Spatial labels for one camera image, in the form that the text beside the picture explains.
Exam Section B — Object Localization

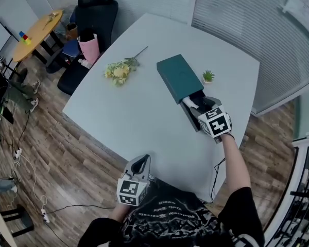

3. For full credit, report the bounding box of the person's right forearm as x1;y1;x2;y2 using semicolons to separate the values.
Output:
218;132;252;203

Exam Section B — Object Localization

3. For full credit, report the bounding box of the small yellow flower stem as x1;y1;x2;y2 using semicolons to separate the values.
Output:
42;11;60;31

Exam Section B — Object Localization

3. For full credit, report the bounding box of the clear plastic bottle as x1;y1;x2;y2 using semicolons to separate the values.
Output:
77;58;92;69

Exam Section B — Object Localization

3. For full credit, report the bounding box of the person's left forearm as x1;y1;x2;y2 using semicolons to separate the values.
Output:
108;203;135;223

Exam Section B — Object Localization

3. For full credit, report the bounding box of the black office chair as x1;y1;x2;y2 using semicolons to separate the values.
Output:
57;0;119;96

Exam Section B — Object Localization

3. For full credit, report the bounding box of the white paper sign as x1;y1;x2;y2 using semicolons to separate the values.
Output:
281;0;309;45

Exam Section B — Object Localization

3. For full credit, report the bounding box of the blue chair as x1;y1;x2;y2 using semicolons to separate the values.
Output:
61;9;83;59

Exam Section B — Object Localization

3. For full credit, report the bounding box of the white desk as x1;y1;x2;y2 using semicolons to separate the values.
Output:
62;12;261;203

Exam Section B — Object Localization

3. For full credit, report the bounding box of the dark green drawer box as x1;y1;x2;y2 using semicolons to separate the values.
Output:
156;54;222;134

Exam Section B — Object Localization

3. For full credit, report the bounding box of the pink paper bag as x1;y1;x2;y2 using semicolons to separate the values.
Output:
77;33;101;65

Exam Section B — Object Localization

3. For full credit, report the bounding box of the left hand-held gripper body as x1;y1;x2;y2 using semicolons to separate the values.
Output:
116;173;151;207

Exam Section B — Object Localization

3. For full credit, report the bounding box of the person's black printed shirt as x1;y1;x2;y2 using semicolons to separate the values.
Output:
77;177;265;247

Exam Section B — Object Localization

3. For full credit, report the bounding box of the whiteboard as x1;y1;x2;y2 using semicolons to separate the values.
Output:
0;12;20;51

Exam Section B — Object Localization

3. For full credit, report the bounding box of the black metal railing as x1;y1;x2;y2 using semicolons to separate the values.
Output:
263;144;309;247

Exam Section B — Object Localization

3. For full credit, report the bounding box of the round wooden table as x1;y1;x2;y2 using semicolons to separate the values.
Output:
12;9;64;63

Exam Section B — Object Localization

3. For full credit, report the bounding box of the yellow flower bouquet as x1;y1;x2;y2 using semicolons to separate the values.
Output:
103;45;149;87

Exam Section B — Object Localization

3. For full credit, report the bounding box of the small potted green plant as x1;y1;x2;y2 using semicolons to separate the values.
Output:
201;69;216;84

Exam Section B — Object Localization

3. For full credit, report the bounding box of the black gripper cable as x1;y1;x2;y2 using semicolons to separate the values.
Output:
200;157;226;204

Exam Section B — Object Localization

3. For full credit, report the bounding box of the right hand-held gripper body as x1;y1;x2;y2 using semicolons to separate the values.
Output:
197;105;235;144

